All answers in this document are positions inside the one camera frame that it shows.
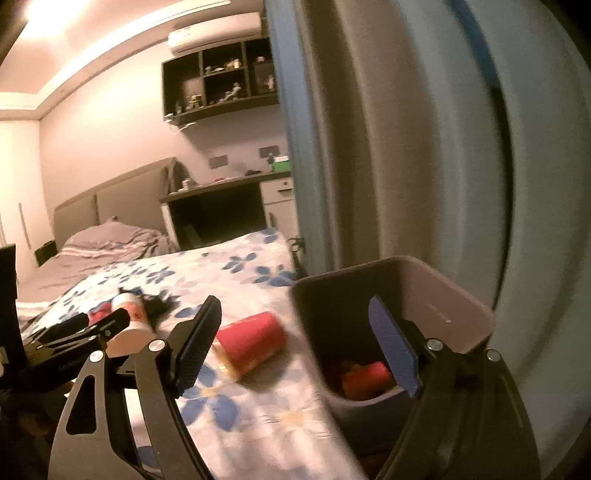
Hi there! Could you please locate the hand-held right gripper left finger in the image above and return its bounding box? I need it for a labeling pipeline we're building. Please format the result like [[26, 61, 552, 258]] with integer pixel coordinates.
[[48, 295, 223, 480]]

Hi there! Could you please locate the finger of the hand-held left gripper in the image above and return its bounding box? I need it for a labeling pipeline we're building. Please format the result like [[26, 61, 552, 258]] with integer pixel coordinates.
[[28, 308, 131, 367], [34, 312, 90, 346]]

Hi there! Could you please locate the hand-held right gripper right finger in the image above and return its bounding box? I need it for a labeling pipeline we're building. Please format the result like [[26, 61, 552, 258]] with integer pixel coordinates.
[[369, 295, 541, 480]]

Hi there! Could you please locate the pink patterned paper cup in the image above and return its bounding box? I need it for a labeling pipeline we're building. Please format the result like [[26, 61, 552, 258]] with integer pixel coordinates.
[[107, 293, 155, 358], [341, 361, 395, 400]]

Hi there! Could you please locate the black plastic toy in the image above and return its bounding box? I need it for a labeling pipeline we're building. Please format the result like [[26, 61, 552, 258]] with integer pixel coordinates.
[[119, 287, 178, 321]]

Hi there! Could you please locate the red paper cup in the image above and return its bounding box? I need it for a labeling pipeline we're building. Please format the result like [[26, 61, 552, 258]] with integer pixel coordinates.
[[213, 311, 288, 381]]

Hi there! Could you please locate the brown plastic bin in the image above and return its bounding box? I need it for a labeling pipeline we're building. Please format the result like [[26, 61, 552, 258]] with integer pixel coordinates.
[[291, 257, 496, 455]]

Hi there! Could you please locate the black bedside table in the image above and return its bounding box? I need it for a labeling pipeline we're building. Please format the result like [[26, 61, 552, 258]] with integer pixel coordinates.
[[34, 240, 58, 267]]

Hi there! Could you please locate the white wardrobe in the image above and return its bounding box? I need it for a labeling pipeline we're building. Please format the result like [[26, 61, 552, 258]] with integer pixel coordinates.
[[0, 120, 56, 250]]

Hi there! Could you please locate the grey padded headboard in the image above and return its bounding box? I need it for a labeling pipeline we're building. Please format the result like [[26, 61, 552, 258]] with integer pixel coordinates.
[[53, 157, 178, 252]]

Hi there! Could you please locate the dark-topped white desk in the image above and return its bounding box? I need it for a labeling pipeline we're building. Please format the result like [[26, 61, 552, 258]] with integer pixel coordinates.
[[159, 170, 298, 252]]

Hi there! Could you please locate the white drawer unit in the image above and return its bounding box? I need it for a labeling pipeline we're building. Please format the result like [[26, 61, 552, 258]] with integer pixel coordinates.
[[259, 176, 298, 241]]

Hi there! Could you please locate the blue and grey curtain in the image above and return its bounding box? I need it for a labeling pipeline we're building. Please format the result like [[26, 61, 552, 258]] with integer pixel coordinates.
[[264, 0, 591, 480]]

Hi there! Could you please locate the group of small figurines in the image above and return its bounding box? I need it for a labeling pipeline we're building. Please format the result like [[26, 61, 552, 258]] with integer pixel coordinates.
[[173, 55, 275, 116]]

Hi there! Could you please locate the white air conditioner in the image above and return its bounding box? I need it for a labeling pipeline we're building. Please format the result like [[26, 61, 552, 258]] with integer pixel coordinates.
[[167, 25, 264, 51]]

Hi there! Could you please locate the dark wall shelf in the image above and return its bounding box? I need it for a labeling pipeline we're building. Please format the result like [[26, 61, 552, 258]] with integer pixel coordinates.
[[161, 36, 280, 126]]

